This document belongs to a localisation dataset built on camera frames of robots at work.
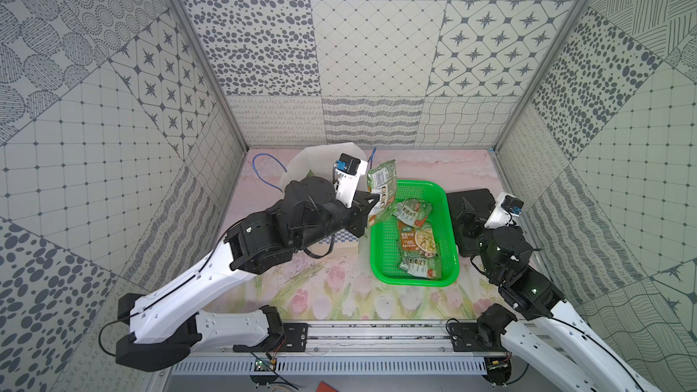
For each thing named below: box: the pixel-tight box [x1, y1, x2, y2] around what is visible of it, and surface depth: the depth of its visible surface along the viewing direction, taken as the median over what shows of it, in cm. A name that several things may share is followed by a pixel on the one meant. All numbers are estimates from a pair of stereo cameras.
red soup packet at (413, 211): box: [392, 197, 433, 227], surface depth 100 cm
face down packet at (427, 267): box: [399, 251, 442, 279], surface depth 88 cm
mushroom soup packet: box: [397, 220, 438, 259], surface depth 92 cm
